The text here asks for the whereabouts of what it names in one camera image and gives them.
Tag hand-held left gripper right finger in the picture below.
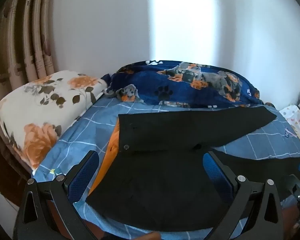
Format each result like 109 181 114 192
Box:
203 151 283 240

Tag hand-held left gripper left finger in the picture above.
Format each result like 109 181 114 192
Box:
13 150 100 240

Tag black pants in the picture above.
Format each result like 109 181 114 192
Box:
86 106 300 232

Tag orange cloth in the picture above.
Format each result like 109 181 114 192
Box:
46 122 120 230

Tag blue checked bed sheet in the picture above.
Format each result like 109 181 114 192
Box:
32 96 300 240

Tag white floral pillow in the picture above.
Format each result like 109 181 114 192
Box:
0 70 108 177

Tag blue dog print blanket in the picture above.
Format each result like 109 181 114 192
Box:
101 60 274 109

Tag beige curtain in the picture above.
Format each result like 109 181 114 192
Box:
0 0 57 110

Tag brown wooden bed frame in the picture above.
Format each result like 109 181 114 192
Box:
0 120 32 205

